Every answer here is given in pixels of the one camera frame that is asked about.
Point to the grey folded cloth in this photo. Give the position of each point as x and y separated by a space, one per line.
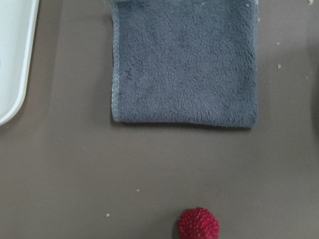
185 61

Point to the white plastic tray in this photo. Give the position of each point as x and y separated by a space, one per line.
17 29

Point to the red strawberry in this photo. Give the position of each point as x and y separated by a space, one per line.
198 223

